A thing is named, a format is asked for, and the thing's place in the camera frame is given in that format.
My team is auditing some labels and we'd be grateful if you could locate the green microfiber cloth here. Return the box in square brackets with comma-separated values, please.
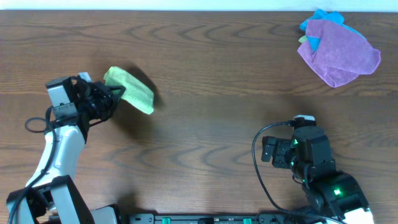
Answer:
[104, 67, 154, 114]

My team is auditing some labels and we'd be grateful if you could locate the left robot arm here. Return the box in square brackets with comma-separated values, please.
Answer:
[6, 73, 126, 223]

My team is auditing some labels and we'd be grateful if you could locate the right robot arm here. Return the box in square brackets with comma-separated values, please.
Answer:
[261, 121, 374, 223]

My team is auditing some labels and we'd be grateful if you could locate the purple microfiber cloth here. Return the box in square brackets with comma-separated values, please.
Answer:
[297, 19, 381, 88]

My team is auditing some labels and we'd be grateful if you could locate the blue microfiber cloth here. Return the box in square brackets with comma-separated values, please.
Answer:
[298, 9, 363, 52]

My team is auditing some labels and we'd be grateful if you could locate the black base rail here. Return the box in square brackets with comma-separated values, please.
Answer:
[93, 205, 315, 224]

